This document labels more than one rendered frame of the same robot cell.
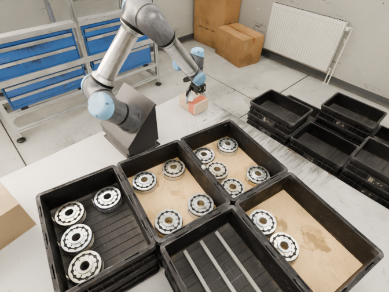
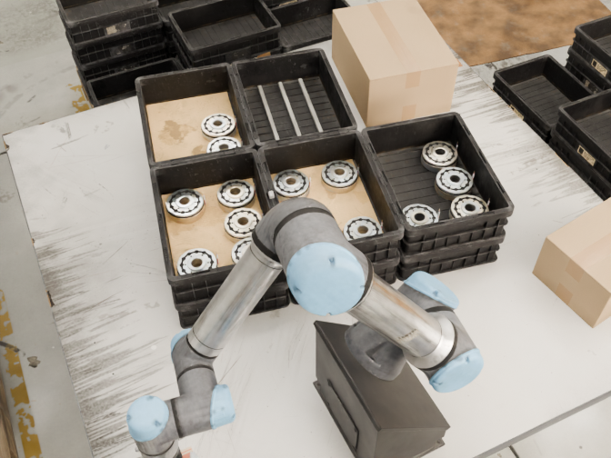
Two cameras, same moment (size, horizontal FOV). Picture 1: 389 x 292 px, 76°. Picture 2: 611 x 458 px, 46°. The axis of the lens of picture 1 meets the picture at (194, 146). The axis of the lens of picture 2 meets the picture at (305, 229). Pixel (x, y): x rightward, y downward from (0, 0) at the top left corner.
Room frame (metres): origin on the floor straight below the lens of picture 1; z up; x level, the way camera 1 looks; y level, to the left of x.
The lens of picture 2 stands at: (1.83, 0.47, 2.31)
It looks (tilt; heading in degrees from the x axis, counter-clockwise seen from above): 50 degrees down; 200
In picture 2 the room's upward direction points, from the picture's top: 1 degrees counter-clockwise
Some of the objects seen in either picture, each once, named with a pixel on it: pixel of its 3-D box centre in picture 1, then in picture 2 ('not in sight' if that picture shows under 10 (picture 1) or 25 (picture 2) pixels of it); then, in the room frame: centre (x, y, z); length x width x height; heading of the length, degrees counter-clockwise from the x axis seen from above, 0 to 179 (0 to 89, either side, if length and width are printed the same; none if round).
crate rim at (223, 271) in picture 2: (230, 155); (215, 212); (0.76, -0.16, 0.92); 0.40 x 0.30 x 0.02; 34
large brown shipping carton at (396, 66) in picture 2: not in sight; (390, 60); (-0.17, 0.07, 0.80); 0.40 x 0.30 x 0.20; 35
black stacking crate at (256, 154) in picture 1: (229, 163); (217, 224); (0.76, -0.16, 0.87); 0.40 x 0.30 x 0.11; 34
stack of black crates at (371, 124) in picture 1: (341, 130); not in sight; (1.63, -1.24, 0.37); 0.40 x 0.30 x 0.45; 44
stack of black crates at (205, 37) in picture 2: not in sight; (228, 63); (-0.49, -0.71, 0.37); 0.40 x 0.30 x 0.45; 134
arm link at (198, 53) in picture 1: (197, 58); (152, 424); (1.39, 0.00, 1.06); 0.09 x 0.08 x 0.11; 126
